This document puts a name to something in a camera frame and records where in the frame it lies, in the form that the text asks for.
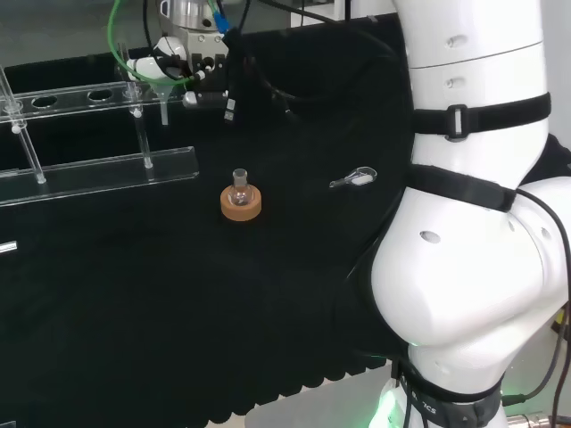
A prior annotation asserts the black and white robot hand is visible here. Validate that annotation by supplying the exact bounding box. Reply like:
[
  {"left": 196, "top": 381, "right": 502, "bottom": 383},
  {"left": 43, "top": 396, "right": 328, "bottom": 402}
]
[{"left": 126, "top": 29, "right": 245, "bottom": 110}]

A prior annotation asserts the clear plastic funnel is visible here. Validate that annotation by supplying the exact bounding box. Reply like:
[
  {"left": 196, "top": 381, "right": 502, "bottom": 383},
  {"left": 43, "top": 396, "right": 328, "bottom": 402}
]
[{"left": 145, "top": 75, "right": 186, "bottom": 128}]

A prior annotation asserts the clear acrylic funnel stand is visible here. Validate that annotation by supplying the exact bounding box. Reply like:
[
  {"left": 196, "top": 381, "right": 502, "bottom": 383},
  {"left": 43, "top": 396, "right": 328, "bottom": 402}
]
[{"left": 0, "top": 42, "right": 201, "bottom": 209}]

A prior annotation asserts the small round-bottom glass flask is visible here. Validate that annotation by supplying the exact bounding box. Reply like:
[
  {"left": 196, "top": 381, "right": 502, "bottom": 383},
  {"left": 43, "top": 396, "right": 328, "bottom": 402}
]
[{"left": 227, "top": 168, "right": 255, "bottom": 209}]

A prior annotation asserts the black cloth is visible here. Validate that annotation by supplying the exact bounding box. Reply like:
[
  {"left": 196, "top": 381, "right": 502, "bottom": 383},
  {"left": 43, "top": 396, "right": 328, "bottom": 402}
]
[{"left": 0, "top": 12, "right": 571, "bottom": 425}]

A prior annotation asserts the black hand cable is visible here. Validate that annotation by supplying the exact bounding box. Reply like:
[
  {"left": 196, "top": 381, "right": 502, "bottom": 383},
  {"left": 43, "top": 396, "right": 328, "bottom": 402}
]
[{"left": 221, "top": 26, "right": 313, "bottom": 130}]

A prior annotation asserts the green cable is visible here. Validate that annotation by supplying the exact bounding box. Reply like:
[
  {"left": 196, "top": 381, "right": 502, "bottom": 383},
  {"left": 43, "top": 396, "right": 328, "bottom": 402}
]
[{"left": 108, "top": 0, "right": 198, "bottom": 87}]

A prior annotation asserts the cork ring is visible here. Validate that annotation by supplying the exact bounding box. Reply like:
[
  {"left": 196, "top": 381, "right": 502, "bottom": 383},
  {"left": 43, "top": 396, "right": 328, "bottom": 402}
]
[{"left": 219, "top": 185, "right": 263, "bottom": 222}]

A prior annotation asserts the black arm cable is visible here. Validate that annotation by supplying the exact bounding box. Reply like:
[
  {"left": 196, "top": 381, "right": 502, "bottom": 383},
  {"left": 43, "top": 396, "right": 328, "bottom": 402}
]
[{"left": 501, "top": 189, "right": 571, "bottom": 409}]

